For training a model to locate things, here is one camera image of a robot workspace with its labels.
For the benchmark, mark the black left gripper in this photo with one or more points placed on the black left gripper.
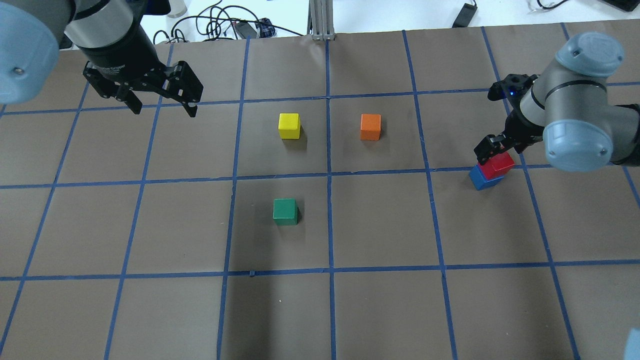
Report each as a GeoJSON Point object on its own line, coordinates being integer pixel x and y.
{"type": "Point", "coordinates": [121, 54]}

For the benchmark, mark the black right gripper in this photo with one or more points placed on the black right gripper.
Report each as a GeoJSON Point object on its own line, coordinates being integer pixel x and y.
{"type": "Point", "coordinates": [515, 127]}

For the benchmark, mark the red wooden block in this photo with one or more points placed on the red wooden block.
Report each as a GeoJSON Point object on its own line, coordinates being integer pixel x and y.
{"type": "Point", "coordinates": [497, 166]}

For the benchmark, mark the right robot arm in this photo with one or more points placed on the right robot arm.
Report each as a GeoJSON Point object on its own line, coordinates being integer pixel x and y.
{"type": "Point", "coordinates": [567, 109]}

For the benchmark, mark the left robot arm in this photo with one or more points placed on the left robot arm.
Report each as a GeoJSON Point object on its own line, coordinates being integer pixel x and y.
{"type": "Point", "coordinates": [32, 30]}

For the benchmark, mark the blue wooden block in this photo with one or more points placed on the blue wooden block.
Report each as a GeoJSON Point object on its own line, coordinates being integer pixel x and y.
{"type": "Point", "coordinates": [480, 181]}

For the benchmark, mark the orange wooden block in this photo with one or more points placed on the orange wooden block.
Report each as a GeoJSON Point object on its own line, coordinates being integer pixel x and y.
{"type": "Point", "coordinates": [370, 128]}

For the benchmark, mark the yellow wooden block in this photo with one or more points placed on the yellow wooden block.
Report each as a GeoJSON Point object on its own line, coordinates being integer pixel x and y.
{"type": "Point", "coordinates": [289, 126]}

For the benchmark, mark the green wooden block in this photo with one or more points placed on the green wooden block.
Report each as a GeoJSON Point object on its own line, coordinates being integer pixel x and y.
{"type": "Point", "coordinates": [285, 211]}

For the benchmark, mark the black power adapter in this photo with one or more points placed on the black power adapter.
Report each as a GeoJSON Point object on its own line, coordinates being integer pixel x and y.
{"type": "Point", "coordinates": [465, 15]}

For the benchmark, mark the brown paper table mat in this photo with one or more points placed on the brown paper table mat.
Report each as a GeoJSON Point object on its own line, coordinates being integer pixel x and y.
{"type": "Point", "coordinates": [151, 237]}

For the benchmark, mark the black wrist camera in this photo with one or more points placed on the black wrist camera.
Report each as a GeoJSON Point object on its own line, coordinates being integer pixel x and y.
{"type": "Point", "coordinates": [512, 88]}

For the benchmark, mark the aluminium frame post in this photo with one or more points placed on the aluminium frame post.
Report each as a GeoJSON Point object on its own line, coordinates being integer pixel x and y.
{"type": "Point", "coordinates": [320, 23]}

